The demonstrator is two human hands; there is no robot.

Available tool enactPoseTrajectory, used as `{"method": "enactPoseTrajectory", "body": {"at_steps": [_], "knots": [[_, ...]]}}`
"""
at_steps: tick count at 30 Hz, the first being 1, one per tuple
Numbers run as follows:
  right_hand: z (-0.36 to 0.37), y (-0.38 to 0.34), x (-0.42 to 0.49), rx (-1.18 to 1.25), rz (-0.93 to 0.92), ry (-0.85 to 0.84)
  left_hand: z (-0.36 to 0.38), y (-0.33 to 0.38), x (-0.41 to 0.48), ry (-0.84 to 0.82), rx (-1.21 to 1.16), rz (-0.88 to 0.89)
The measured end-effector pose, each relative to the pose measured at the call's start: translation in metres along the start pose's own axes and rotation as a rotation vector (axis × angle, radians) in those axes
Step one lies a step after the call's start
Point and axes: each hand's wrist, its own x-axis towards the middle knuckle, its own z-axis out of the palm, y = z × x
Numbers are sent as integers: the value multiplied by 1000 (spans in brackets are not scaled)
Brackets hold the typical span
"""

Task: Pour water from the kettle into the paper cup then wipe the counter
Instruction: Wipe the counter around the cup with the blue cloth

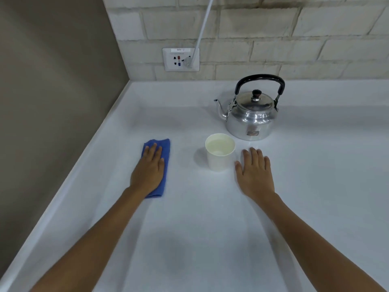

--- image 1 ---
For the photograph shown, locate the person's right hand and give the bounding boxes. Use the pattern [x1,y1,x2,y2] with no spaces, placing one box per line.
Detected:
[235,147,276,200]

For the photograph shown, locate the person's left hand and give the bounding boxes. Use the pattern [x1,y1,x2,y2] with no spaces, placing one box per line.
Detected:
[130,143,166,198]

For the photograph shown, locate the person's left forearm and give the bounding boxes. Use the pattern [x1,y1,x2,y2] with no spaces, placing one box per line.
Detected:
[30,186,147,292]

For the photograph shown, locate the person's right forearm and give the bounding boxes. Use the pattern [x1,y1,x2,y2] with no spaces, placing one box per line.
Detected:
[244,192,386,292]

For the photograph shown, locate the blue cleaning cloth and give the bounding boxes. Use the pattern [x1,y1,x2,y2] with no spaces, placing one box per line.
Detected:
[141,138,171,199]

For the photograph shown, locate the white paper cup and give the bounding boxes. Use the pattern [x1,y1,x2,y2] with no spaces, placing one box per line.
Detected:
[205,133,236,172]

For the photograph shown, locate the silver metal kettle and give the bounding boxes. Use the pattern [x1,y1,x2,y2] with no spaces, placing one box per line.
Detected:
[214,74,286,141]

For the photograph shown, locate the silver kettle lid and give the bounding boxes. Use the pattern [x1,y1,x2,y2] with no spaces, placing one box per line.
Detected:
[235,89,275,112]

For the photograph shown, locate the white wall socket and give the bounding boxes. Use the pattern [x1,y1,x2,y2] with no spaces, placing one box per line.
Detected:
[162,47,200,72]

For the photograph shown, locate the white power cable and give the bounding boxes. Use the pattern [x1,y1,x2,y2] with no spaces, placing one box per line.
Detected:
[192,0,215,59]

